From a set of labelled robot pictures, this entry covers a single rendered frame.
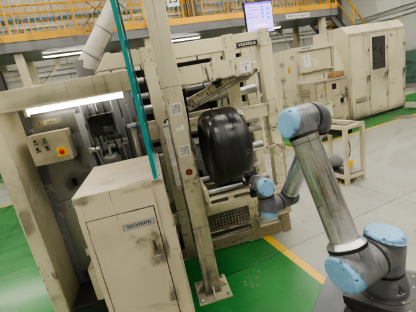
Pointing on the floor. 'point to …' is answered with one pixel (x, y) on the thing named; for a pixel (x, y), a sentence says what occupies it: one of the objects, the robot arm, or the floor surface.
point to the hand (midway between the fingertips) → (245, 179)
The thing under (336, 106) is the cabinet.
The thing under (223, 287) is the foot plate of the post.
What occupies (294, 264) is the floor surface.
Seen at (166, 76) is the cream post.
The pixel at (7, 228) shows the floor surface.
